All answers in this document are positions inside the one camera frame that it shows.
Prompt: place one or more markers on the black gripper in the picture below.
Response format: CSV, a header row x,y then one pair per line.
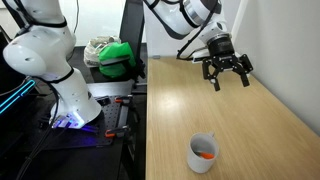
x,y
222,56

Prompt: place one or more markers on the orange grey marker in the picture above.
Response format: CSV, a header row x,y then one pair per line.
x,y
205,155

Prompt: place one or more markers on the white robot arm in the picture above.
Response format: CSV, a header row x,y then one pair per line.
x,y
42,46

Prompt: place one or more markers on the white mug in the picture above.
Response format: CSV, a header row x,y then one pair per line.
x,y
201,142

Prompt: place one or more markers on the orange black clamp far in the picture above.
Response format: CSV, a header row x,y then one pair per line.
x,y
123,99

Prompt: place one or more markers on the orange black clamp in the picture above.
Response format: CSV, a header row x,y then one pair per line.
x,y
123,99
117,132

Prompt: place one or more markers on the green bag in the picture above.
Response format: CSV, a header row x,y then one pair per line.
x,y
111,59

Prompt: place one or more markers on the orange black clamp near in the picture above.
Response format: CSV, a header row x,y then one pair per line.
x,y
117,132

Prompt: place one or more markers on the white plastic bag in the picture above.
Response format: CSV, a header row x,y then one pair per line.
x,y
95,46

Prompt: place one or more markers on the black monitor post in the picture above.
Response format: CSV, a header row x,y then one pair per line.
x,y
131,31

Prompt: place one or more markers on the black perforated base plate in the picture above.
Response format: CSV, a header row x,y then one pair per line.
x,y
67,132

